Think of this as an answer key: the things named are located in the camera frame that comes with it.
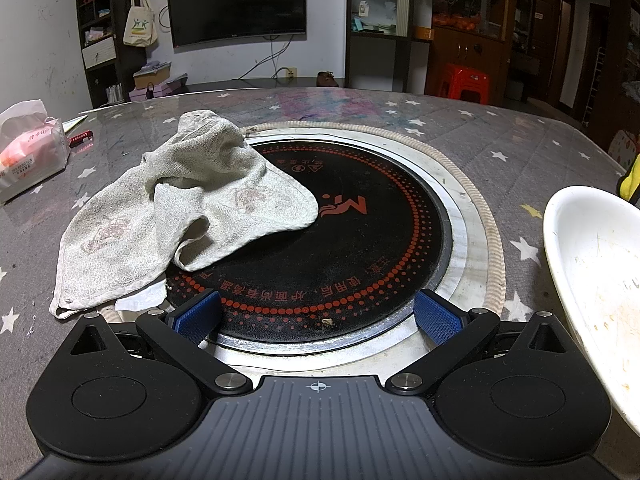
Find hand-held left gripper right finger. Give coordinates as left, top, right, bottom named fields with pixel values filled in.
left=385, top=289, right=568, bottom=396

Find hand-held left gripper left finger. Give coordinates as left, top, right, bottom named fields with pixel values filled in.
left=70, top=289, right=253, bottom=396

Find yellow grey cleaning cloth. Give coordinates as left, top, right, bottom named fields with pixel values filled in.
left=617, top=152, right=640, bottom=209

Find red and white plate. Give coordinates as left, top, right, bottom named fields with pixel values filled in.
left=102, top=122, right=507, bottom=376

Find black round induction cooktop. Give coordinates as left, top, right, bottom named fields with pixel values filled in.
left=164, top=140, right=454, bottom=347

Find grey white towel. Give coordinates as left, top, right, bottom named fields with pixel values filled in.
left=49, top=110, right=320, bottom=320

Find grey star tablecloth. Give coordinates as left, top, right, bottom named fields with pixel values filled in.
left=0, top=86, right=631, bottom=361

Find red plastic stool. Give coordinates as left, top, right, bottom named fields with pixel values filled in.
left=439, top=63, right=494, bottom=106

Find stack of cardboard boxes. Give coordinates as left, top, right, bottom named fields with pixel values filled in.
left=128, top=59, right=189, bottom=104

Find pink tissue pack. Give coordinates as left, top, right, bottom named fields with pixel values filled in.
left=0, top=99, right=72, bottom=206

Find wooden cabinet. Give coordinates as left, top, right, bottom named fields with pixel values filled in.
left=412, top=0, right=517, bottom=104

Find cream tote bag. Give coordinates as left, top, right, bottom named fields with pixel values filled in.
left=123, top=0, right=159, bottom=49

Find dark open shelf unit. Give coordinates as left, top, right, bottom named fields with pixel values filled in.
left=74, top=0, right=132, bottom=107

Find glass door cabinet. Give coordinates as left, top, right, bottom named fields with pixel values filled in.
left=346, top=0, right=417, bottom=94

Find black television cable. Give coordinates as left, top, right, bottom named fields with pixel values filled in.
left=237, top=39, right=293, bottom=81

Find wall television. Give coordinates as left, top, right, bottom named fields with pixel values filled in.
left=165, top=0, right=307, bottom=51

